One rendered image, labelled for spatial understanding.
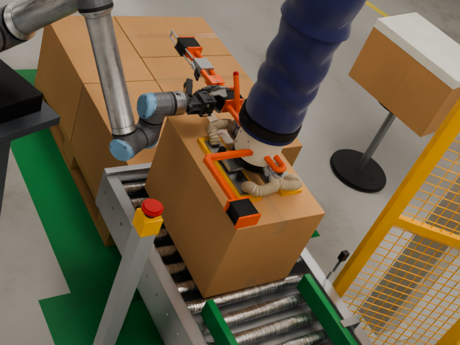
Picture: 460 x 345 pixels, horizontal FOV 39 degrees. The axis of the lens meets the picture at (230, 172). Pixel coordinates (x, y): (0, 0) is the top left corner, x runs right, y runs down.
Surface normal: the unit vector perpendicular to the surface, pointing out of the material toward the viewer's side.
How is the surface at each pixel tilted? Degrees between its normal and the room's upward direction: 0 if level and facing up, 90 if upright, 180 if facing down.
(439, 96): 90
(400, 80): 90
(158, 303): 90
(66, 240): 0
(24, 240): 0
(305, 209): 0
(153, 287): 90
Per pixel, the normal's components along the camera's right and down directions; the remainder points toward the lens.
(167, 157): -0.84, 0.11
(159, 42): 0.32, -0.71
